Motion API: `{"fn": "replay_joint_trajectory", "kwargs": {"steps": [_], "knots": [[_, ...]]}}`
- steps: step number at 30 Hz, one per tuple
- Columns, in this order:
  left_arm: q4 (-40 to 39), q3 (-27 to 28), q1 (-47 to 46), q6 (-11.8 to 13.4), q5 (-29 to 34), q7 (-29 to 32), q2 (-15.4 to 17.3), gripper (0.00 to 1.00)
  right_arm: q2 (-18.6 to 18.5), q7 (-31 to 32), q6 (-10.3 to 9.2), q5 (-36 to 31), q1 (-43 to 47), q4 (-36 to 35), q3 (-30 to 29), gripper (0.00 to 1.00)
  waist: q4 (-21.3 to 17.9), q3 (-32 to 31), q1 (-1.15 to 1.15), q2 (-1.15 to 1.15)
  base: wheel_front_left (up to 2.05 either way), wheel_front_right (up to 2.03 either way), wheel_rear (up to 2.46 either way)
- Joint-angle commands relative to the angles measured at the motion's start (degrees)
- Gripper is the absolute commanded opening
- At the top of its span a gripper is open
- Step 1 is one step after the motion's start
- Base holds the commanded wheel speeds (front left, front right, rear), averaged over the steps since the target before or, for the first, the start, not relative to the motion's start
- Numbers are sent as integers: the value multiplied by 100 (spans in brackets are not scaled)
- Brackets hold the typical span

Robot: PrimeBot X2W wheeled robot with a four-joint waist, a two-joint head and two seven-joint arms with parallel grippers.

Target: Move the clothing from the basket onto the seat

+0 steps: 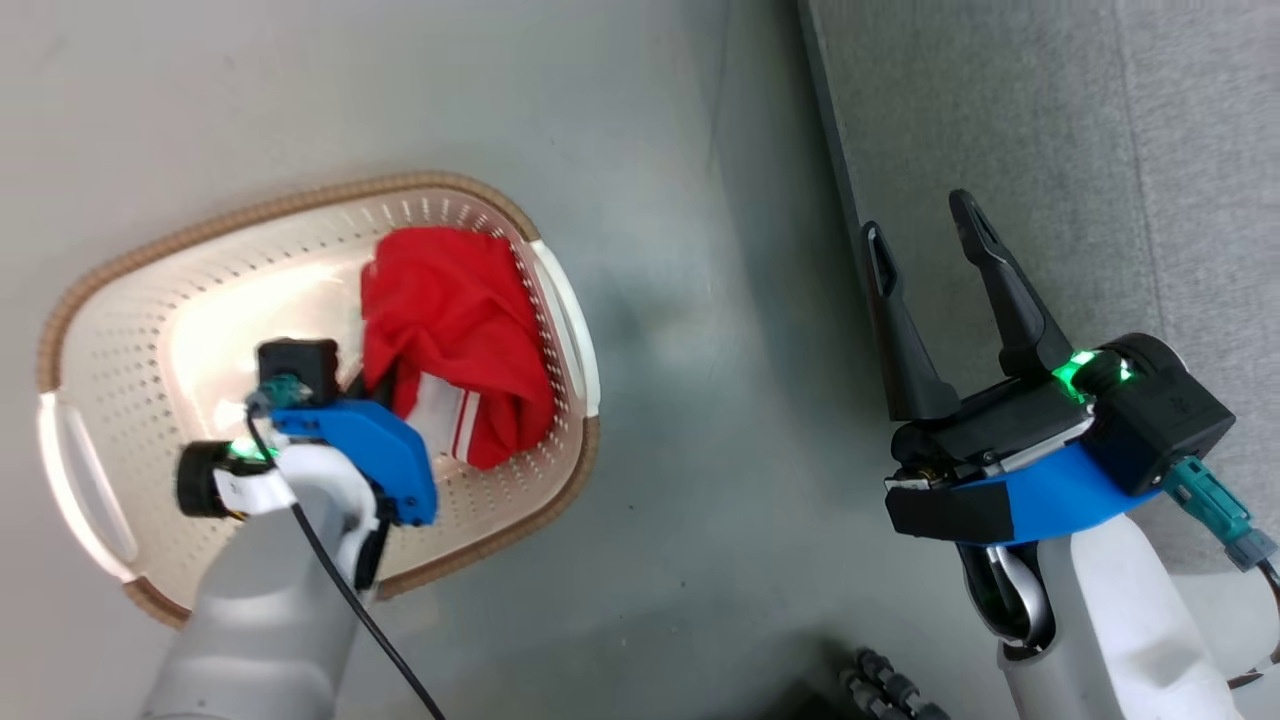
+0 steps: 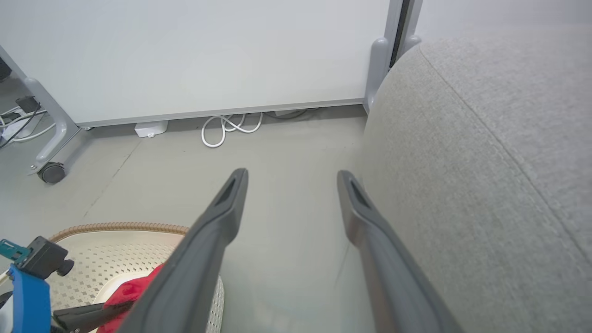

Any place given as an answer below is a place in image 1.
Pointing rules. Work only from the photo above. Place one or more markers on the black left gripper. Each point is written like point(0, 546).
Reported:
point(205, 480)

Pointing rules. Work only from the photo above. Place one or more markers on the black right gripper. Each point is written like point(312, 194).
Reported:
point(990, 430)

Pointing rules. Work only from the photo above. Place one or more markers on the red cloth garment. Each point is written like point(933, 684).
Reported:
point(450, 320)

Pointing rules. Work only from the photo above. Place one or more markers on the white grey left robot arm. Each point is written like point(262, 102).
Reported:
point(265, 610)

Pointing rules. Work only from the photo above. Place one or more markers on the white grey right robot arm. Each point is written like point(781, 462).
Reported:
point(1110, 620)

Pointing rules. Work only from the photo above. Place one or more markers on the grey fabric sofa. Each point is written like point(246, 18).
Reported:
point(1050, 120)

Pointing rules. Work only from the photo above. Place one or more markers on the beige perforated laundry basket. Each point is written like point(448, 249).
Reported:
point(150, 330)

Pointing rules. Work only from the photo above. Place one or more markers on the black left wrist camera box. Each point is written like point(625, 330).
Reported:
point(297, 365)

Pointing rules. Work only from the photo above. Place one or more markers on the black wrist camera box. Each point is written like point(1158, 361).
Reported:
point(1170, 410)
point(297, 365)

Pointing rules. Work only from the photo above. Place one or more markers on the blue right camera mount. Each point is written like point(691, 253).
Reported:
point(1050, 495)

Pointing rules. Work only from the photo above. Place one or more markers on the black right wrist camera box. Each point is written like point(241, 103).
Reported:
point(1170, 410)

